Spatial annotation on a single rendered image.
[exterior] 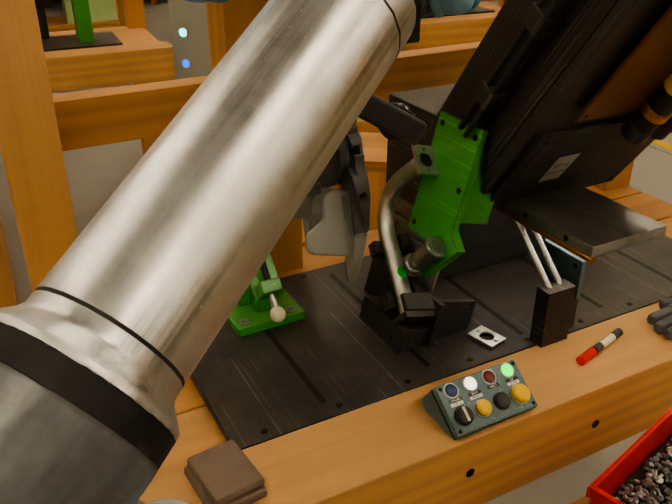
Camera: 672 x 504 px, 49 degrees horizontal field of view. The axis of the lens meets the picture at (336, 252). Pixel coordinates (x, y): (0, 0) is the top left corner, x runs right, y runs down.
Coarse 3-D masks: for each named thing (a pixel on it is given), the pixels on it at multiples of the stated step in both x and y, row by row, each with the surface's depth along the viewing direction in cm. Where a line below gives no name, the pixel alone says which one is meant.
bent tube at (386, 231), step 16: (416, 160) 120; (432, 160) 122; (400, 176) 125; (416, 176) 124; (432, 176) 121; (384, 192) 129; (400, 192) 128; (384, 208) 129; (384, 224) 129; (384, 240) 129; (384, 256) 129; (400, 256) 128; (400, 288) 125; (400, 304) 124
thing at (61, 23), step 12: (96, 0) 718; (108, 0) 722; (72, 12) 714; (96, 12) 723; (108, 12) 727; (48, 24) 712; (60, 24) 712; (72, 24) 714; (96, 24) 723; (108, 24) 724
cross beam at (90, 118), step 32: (416, 64) 157; (448, 64) 161; (64, 96) 128; (96, 96) 129; (128, 96) 131; (160, 96) 134; (384, 96) 157; (64, 128) 128; (96, 128) 131; (128, 128) 133; (160, 128) 136
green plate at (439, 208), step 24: (456, 120) 118; (432, 144) 123; (456, 144) 118; (480, 144) 113; (456, 168) 118; (480, 168) 117; (432, 192) 123; (456, 192) 118; (480, 192) 119; (432, 216) 123; (456, 216) 118; (480, 216) 122
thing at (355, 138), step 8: (352, 128) 64; (352, 136) 64; (360, 136) 65; (344, 144) 64; (352, 144) 64; (360, 144) 64; (336, 152) 64; (344, 152) 64; (360, 152) 65; (336, 160) 65; (344, 160) 65; (328, 168) 65; (336, 168) 65; (344, 168) 65; (320, 176) 65; (328, 176) 65; (336, 176) 66; (320, 184) 65; (328, 184) 66; (336, 184) 66; (312, 192) 65; (320, 192) 65
